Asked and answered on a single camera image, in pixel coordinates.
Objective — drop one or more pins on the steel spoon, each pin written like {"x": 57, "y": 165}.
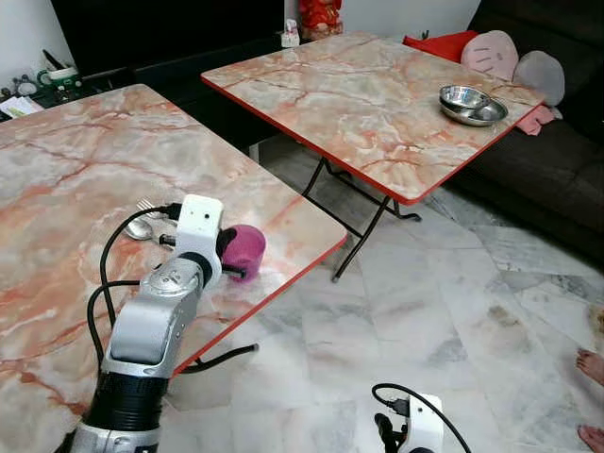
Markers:
{"x": 140, "y": 229}

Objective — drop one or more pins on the pink plastic cup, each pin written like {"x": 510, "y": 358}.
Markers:
{"x": 247, "y": 249}

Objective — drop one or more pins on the pink face cushion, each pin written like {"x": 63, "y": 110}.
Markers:
{"x": 491, "y": 55}

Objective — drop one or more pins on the pink cloth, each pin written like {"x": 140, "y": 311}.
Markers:
{"x": 538, "y": 120}

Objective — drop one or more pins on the steel plate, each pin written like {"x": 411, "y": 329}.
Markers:
{"x": 493, "y": 115}

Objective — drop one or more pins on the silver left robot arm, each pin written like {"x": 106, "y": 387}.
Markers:
{"x": 156, "y": 316}

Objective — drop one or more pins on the marble-pattern folding table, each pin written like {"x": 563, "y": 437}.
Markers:
{"x": 359, "y": 104}
{"x": 85, "y": 179}

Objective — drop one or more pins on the red cushion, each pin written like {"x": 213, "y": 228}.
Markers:
{"x": 442, "y": 44}

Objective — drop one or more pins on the steel fork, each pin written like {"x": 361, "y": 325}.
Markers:
{"x": 148, "y": 209}

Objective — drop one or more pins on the grey cushion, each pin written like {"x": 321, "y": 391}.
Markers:
{"x": 541, "y": 77}

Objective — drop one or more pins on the person's bare foot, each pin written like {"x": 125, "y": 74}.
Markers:
{"x": 593, "y": 364}
{"x": 594, "y": 440}

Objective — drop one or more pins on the red figurine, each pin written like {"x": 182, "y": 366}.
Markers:
{"x": 320, "y": 17}

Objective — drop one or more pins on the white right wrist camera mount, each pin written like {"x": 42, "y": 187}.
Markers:
{"x": 426, "y": 427}

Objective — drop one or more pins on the dark sofa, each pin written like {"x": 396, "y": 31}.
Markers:
{"x": 557, "y": 179}

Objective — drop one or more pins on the steel bowl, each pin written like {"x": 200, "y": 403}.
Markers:
{"x": 464, "y": 96}

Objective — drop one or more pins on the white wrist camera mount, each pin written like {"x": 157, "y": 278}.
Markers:
{"x": 426, "y": 427}
{"x": 199, "y": 226}

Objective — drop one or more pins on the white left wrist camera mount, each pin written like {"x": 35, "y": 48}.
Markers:
{"x": 199, "y": 226}

